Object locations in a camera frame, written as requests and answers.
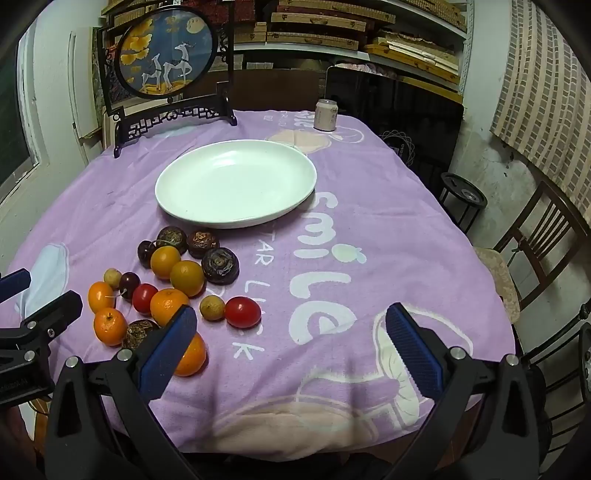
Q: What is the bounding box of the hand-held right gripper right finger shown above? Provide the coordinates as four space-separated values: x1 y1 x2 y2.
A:
385 302 552 480

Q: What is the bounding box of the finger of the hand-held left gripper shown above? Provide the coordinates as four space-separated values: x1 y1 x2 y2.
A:
0 269 32 303
21 291 84 342

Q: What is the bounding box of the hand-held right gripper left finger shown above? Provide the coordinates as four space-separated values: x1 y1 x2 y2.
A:
44 304 199 480

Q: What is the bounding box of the red tomato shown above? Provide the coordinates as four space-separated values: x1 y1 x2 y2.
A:
225 296 262 329
132 283 159 315

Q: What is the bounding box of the dark red cherry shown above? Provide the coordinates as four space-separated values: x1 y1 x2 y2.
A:
119 272 141 298
137 240 158 268

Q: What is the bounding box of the white plate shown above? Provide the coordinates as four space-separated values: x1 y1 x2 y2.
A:
154 140 318 230

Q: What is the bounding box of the beige chair cushion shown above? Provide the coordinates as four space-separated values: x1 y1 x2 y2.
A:
473 247 521 324

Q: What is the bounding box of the purple printed blanket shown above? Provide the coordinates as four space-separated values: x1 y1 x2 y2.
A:
0 110 517 462

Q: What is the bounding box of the window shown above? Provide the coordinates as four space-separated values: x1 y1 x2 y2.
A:
0 32 40 195

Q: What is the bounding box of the black round stool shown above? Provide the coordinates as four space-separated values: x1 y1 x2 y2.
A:
438 172 488 234

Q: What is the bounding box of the wooden chair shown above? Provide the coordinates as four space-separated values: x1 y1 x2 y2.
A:
473 180 585 324

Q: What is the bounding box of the white board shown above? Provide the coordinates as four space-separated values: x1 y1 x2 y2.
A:
68 30 105 139

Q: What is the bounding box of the black flat panel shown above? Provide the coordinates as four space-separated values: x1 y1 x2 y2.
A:
324 65 465 185

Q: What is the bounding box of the round decorative deer screen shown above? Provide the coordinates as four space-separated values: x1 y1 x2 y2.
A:
99 4 238 159

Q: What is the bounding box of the brown wooden board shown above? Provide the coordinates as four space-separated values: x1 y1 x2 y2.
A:
215 69 326 112

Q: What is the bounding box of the stack of wooden boxes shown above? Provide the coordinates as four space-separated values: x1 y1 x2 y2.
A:
99 0 467 93

